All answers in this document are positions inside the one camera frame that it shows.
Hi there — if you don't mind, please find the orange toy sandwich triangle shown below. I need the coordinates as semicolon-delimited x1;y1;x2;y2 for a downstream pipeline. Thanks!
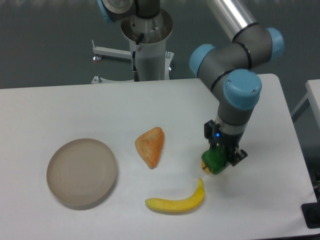
135;126;165;169

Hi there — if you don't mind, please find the black cable on pedestal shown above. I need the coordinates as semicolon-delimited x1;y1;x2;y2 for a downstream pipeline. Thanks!
131;32;145;82

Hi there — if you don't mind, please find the black box at edge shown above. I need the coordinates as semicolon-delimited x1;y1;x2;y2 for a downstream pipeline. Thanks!
301;202;320;229

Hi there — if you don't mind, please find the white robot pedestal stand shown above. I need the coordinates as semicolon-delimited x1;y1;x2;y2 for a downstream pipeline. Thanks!
92;8;174;82

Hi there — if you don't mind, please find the yellow toy banana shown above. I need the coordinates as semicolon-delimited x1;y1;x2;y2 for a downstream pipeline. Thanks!
145;178;206;214

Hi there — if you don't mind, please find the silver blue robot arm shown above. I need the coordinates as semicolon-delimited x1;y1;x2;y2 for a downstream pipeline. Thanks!
97;0;284;171

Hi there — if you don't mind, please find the beige round plate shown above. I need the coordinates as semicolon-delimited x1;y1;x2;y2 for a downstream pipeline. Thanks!
46;138;118;211

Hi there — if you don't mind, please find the green toy bell pepper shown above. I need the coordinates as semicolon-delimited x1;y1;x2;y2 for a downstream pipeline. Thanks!
201;145;227;175

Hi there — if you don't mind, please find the yellow toy bell pepper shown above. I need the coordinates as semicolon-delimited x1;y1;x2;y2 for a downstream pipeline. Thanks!
201;162;211;174

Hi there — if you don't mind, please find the white side table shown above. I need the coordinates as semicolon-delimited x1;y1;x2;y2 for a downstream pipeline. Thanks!
290;79;320;127

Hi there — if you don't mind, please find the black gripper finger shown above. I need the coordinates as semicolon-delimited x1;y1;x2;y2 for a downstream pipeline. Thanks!
204;120;216;145
226;147;248;167

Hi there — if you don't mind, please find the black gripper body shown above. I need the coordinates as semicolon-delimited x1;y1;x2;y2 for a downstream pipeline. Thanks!
211;121;247;158

